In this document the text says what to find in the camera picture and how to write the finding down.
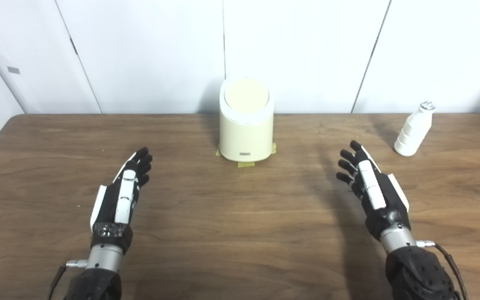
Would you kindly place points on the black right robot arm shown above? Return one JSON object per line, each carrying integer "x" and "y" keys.
{"x": 415, "y": 275}

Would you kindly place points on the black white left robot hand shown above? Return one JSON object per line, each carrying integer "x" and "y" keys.
{"x": 108, "y": 204}

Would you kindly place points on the small white plastic bottle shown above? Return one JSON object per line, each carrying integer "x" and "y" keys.
{"x": 413, "y": 133}

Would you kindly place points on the small grey wall label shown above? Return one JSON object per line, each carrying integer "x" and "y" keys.
{"x": 13, "y": 70}

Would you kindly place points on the cream-colored lidded bin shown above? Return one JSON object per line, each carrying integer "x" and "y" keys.
{"x": 246, "y": 133}

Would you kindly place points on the small black panel hinge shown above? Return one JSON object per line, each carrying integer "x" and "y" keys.
{"x": 73, "y": 46}

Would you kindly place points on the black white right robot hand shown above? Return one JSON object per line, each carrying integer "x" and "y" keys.
{"x": 383, "y": 200}

